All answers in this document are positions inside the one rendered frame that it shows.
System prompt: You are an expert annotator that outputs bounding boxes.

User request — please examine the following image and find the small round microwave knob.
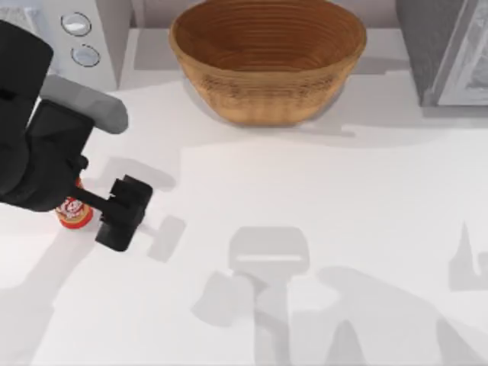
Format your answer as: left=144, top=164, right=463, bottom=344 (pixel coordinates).
left=69, top=42, right=102, bottom=68

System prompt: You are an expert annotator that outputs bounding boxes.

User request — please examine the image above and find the pale microwave oven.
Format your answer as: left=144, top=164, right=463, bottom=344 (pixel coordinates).
left=0, top=0, right=133, bottom=91

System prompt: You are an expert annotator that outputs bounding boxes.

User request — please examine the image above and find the red and white can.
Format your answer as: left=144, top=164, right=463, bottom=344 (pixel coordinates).
left=56, top=177, right=95, bottom=232

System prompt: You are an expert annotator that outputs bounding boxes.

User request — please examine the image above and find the brown woven basket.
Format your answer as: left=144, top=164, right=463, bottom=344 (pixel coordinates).
left=168, top=0, right=368, bottom=127

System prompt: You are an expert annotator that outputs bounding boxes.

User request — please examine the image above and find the large round microwave knob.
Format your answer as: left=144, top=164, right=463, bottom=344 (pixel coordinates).
left=60, top=11, right=93, bottom=36

